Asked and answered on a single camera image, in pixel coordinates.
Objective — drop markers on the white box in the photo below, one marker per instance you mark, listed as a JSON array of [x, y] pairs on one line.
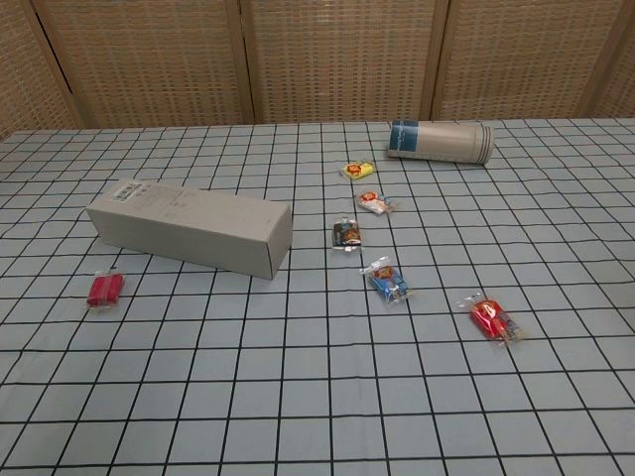
[[198, 233]]

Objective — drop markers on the black wrapped candy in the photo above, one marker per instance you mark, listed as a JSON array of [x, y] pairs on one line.
[[345, 233]]

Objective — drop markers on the white orange wrapped candy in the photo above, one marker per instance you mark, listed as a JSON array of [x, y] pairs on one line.
[[373, 202]]

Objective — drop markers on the yellow wrapped candy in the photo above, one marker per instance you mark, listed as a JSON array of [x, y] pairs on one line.
[[358, 171]]

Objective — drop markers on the blue wrapped candy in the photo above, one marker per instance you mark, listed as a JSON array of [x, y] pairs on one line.
[[388, 282]]

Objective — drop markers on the light blue checked tablecloth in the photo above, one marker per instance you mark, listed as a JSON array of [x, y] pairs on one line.
[[297, 372]]

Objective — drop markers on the grey cylinder can blue band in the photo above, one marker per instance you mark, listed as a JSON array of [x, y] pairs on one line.
[[441, 141]]

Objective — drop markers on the woven bamboo folding screen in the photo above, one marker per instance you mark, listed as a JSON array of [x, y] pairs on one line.
[[322, 59]]

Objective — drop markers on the red printed wrapped candy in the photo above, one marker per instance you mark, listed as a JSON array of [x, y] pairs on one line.
[[488, 317]]

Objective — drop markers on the plain red wrapped candy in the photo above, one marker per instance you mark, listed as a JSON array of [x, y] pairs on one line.
[[104, 290]]

